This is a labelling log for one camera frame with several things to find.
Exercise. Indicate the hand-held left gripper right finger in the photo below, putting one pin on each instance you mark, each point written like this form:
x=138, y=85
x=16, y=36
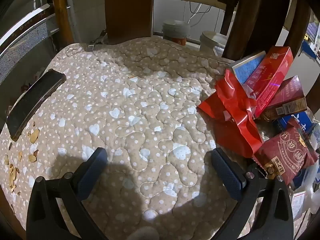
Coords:
x=227, y=172

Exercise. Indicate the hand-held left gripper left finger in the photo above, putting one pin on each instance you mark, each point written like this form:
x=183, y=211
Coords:
x=92, y=170

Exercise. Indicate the red plastic wrapper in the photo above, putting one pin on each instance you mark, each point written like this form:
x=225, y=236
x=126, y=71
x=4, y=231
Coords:
x=230, y=110

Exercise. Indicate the blue torn box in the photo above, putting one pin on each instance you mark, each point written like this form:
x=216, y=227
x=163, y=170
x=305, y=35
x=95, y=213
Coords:
x=297, y=122

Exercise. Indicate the red snack packet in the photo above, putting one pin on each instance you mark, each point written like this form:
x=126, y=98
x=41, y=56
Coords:
x=282, y=152

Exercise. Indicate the scattered nut shells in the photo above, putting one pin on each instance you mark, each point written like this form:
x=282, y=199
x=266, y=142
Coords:
x=33, y=136

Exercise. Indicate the white printed packet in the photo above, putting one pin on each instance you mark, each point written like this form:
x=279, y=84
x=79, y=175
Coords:
x=298, y=203

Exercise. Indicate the beige quilted seat cushion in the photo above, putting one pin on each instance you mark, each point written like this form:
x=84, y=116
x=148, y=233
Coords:
x=140, y=105

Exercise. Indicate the black smartphone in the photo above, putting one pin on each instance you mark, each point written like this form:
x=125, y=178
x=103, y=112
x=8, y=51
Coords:
x=32, y=102

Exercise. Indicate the blue white carton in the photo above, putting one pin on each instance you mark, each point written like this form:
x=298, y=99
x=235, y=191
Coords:
x=313, y=136

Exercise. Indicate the maroon box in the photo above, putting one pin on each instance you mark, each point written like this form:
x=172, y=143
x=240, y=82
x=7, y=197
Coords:
x=287, y=100

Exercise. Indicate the long red carton box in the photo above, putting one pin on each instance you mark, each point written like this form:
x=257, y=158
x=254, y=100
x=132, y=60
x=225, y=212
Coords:
x=270, y=80

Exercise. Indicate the light blue white box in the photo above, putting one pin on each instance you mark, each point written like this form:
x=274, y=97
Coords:
x=247, y=70

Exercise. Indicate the metal clip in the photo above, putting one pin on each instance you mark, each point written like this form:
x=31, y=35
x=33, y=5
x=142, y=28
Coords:
x=96, y=42

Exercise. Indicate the white bucket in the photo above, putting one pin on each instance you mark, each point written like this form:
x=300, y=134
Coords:
x=212, y=42

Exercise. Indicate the metal mesh rack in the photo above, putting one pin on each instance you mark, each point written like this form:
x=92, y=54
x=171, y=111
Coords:
x=22, y=42

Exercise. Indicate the grey bucket red label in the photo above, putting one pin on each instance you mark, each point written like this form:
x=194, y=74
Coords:
x=175, y=31

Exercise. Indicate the wooden chair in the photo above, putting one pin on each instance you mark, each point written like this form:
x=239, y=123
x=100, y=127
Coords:
x=127, y=10

